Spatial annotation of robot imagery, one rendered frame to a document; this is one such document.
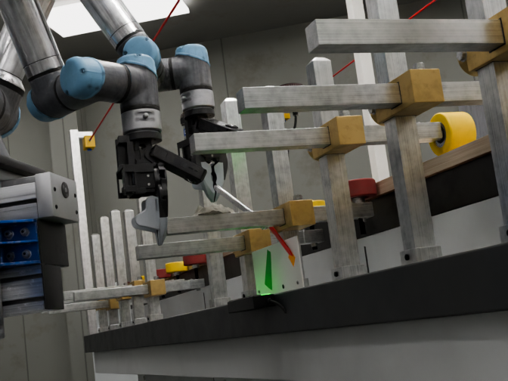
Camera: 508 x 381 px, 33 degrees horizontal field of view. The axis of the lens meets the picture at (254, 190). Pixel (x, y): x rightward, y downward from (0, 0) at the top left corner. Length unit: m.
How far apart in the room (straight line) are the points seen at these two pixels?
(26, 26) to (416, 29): 0.90
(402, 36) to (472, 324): 0.42
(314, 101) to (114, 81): 0.51
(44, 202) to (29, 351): 7.48
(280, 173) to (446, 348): 0.63
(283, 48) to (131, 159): 7.22
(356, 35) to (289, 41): 7.84
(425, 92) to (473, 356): 0.37
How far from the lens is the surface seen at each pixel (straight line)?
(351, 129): 1.48
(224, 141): 1.42
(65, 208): 1.81
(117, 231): 3.45
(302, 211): 1.68
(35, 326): 9.18
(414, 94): 1.25
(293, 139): 1.47
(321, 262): 2.11
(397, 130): 1.31
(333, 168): 1.53
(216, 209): 1.66
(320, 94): 1.22
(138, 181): 1.62
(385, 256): 1.82
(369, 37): 0.99
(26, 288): 1.77
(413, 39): 1.01
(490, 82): 1.11
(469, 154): 1.52
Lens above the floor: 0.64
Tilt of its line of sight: 9 degrees up
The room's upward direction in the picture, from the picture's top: 7 degrees counter-clockwise
